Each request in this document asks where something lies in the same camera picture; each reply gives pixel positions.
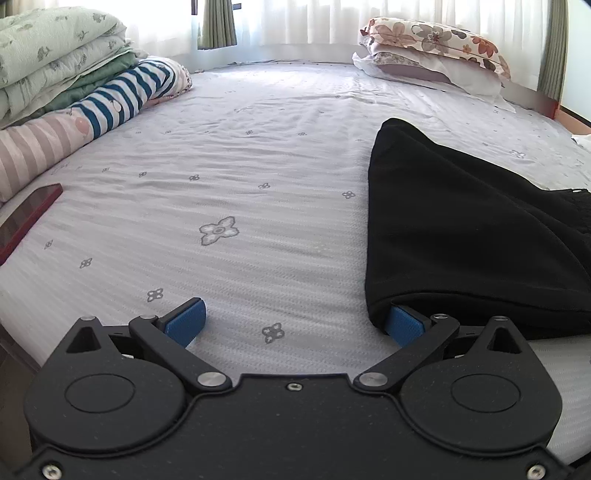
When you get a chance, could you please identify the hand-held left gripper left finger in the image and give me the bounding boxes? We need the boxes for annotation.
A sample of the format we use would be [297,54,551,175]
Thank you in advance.
[65,297,232,396]

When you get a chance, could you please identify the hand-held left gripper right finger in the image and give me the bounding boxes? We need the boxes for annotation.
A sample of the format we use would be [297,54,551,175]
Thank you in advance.
[353,302,532,396]

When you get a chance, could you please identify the black pants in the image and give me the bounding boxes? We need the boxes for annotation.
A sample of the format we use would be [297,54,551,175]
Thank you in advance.
[364,117,591,343]

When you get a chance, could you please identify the bed with white patterned sheet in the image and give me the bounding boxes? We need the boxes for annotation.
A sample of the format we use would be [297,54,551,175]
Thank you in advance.
[0,59,591,462]

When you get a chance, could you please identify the smartphone in red case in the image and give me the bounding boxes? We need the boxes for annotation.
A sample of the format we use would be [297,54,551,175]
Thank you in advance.
[0,183,64,267]

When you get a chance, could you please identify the striped quilt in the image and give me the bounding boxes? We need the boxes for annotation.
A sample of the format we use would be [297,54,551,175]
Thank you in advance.
[0,56,193,205]

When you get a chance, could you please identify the white and purple pillow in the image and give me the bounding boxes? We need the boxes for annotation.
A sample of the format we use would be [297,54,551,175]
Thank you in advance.
[352,44,519,112]

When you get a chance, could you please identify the floral pillow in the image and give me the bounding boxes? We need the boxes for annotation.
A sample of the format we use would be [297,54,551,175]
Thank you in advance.
[360,17,513,80]

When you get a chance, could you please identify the green curtain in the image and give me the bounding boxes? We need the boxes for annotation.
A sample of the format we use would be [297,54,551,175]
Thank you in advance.
[198,0,239,51]
[537,0,570,105]

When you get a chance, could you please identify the pale green floral quilt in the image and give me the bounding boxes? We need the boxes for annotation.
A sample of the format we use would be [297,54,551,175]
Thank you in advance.
[0,11,136,131]

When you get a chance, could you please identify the white sheer curtain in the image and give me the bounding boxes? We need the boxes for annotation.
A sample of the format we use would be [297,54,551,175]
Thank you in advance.
[124,0,555,71]

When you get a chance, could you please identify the wooden bed frame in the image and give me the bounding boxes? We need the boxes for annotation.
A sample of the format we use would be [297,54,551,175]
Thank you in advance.
[501,85,591,136]

